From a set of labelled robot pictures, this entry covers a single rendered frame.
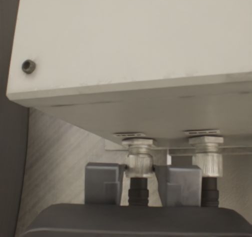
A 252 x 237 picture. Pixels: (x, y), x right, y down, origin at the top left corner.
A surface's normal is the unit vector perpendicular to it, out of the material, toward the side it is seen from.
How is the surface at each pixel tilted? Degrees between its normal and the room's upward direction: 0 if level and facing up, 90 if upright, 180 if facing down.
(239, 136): 132
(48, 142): 90
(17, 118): 40
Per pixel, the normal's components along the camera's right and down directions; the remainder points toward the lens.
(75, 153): -0.34, -0.25
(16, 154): 0.94, -0.06
